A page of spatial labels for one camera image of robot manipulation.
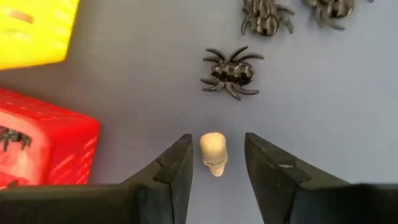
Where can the cream plastic skull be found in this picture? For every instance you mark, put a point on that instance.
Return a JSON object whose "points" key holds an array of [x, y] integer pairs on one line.
{"points": [[213, 149]]}

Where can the black plastic spider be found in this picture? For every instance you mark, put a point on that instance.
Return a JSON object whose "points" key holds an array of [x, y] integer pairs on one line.
{"points": [[233, 73], [337, 7], [264, 18], [12, 136]]}

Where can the red plastic basket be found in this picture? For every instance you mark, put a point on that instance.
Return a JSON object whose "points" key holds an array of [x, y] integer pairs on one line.
{"points": [[71, 140]]}

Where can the yellow plastic basket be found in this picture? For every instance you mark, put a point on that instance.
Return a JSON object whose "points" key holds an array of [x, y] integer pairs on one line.
{"points": [[40, 40]]}

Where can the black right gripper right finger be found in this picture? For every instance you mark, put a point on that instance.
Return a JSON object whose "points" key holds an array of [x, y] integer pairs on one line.
{"points": [[311, 205]]}

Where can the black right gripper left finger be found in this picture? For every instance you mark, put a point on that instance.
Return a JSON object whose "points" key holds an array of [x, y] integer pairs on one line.
{"points": [[124, 205]]}

